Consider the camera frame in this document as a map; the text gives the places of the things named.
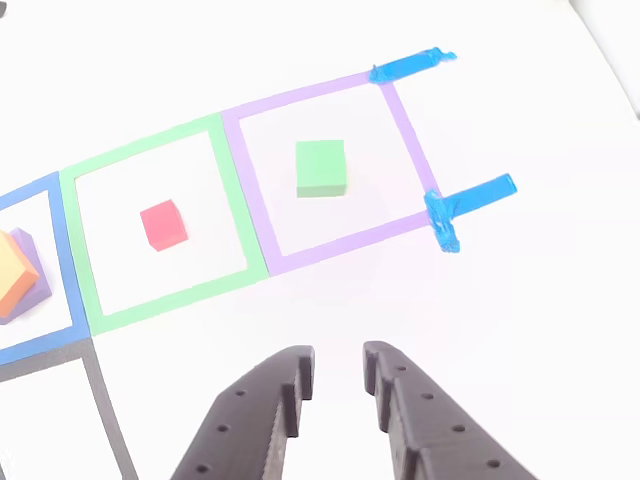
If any small red cube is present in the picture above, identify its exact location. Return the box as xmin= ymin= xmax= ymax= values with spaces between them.
xmin=139 ymin=199 xmax=189 ymax=253

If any purple square block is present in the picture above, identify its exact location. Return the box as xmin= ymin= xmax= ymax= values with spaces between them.
xmin=0 ymin=227 xmax=54 ymax=326

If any green cube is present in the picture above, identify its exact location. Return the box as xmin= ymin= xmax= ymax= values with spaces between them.
xmin=294 ymin=139 xmax=348 ymax=199

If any orange square block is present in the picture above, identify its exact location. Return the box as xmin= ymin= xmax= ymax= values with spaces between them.
xmin=0 ymin=229 xmax=41 ymax=320

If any blue tape strip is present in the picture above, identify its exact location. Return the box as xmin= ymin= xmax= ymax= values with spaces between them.
xmin=423 ymin=173 xmax=519 ymax=255
xmin=367 ymin=47 xmax=459 ymax=85

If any blue square frame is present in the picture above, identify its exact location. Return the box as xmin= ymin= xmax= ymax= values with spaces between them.
xmin=0 ymin=170 xmax=92 ymax=366

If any purple square frame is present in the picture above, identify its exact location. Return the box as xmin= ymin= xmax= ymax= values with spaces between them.
xmin=219 ymin=69 xmax=444 ymax=277

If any green square frame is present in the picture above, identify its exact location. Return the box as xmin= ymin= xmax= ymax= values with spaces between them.
xmin=58 ymin=112 xmax=271 ymax=337

